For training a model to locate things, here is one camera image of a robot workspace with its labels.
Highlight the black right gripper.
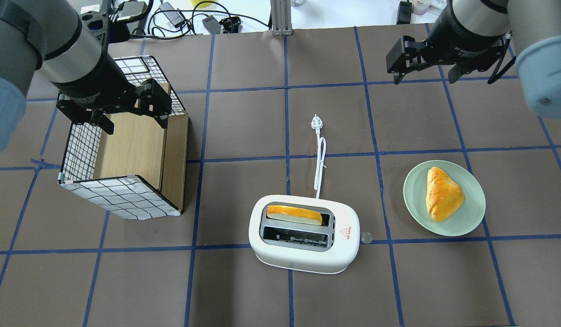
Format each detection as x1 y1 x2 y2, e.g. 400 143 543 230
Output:
386 13 507 85

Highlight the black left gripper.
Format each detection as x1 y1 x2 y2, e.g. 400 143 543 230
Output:
56 78 172 135

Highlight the white two-slot toaster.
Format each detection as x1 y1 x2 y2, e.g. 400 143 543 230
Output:
249 195 361 274

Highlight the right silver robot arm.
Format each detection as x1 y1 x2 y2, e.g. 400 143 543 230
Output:
386 0 561 119

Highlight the bread slice in toaster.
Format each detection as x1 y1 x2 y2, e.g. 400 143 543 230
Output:
266 205 323 226

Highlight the black power adapter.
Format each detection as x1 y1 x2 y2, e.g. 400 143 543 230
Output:
395 0 413 25

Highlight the white purple jar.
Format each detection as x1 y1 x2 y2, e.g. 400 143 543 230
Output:
411 0 432 16

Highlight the golden pastry on plate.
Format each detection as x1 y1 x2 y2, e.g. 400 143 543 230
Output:
425 166 465 222

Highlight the green round plate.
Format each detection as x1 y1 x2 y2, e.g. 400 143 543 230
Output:
403 160 486 237

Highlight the wire and wood shelf rack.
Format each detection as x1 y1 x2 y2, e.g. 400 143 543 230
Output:
57 55 190 221

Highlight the white power cord with plug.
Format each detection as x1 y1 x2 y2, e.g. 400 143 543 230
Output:
310 114 328 199

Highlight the aluminium frame post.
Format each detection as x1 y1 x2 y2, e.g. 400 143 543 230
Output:
270 0 293 36

